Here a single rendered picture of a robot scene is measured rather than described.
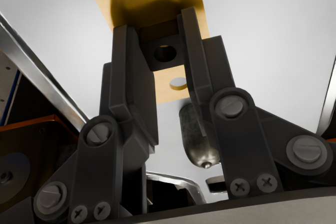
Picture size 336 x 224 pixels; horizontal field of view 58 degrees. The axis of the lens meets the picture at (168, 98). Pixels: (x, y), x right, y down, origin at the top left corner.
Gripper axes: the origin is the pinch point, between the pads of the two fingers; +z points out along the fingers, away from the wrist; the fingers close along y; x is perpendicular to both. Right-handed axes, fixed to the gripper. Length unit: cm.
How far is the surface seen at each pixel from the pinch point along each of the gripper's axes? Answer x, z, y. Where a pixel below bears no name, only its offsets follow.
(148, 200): -32.7, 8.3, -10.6
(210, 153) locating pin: -11.8, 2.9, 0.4
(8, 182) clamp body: -14.8, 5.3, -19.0
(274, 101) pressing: -13.3, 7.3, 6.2
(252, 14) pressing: -3.9, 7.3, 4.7
